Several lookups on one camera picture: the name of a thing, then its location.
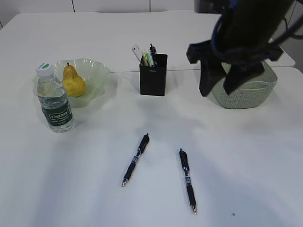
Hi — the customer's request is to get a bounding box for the black pen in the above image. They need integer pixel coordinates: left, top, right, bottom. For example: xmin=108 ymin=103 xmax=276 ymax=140
xmin=179 ymin=148 xmax=197 ymax=214
xmin=150 ymin=44 xmax=157 ymax=66
xmin=122 ymin=133 xmax=150 ymax=187

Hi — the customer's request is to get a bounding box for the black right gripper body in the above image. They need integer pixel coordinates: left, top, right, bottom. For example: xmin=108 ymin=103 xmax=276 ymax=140
xmin=186 ymin=39 xmax=283 ymax=70

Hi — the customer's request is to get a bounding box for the clear water bottle green label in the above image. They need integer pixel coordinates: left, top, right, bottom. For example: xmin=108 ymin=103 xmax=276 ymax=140
xmin=36 ymin=62 xmax=75 ymax=133

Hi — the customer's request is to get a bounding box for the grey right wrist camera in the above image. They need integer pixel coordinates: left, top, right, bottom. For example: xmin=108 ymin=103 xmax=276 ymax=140
xmin=194 ymin=0 xmax=220 ymax=14

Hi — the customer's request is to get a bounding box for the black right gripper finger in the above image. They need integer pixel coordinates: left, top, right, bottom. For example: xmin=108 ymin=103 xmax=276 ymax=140
xmin=199 ymin=61 xmax=226 ymax=96
xmin=223 ymin=62 xmax=265 ymax=95

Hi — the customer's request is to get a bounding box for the green woven plastic basket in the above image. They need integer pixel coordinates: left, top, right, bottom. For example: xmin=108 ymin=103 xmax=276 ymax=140
xmin=212 ymin=61 xmax=277 ymax=109

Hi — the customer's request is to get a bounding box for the black square pen holder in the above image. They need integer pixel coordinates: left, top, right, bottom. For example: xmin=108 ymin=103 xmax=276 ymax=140
xmin=139 ymin=54 xmax=168 ymax=96

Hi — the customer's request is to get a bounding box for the blue grey right robot arm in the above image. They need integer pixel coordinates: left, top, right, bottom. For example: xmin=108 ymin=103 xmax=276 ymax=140
xmin=187 ymin=0 xmax=303 ymax=97

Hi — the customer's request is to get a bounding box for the black pen on ruler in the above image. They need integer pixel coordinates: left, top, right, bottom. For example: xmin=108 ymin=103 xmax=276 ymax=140
xmin=122 ymin=133 xmax=150 ymax=187

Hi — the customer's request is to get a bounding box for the yellow utility knife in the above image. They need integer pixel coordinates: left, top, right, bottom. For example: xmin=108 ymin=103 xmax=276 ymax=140
xmin=142 ymin=53 xmax=149 ymax=67

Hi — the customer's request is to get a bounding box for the green wavy glass plate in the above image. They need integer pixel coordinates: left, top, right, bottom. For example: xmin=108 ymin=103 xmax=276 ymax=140
xmin=33 ymin=58 xmax=111 ymax=109

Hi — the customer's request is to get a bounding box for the teal utility knife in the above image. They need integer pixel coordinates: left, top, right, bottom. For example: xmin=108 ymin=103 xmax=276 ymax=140
xmin=145 ymin=51 xmax=154 ymax=67

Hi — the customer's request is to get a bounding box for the clear plastic ruler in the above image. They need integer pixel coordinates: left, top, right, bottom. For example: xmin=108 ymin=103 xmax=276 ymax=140
xmin=132 ymin=44 xmax=143 ymax=65

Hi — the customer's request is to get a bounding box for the yellow pear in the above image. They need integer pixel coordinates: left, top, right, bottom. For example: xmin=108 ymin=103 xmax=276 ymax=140
xmin=62 ymin=63 xmax=87 ymax=97

